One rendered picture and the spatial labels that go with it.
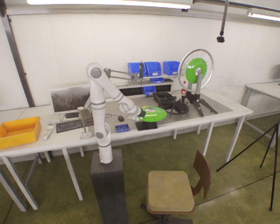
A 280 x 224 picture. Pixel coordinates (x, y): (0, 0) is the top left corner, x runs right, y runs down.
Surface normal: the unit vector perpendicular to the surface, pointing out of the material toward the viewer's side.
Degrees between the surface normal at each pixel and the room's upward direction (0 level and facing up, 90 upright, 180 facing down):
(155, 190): 0
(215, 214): 0
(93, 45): 90
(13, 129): 86
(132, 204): 0
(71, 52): 90
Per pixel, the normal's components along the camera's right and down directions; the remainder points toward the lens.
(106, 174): 0.16, 0.45
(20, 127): 0.40, 0.36
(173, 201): 0.00, -0.89
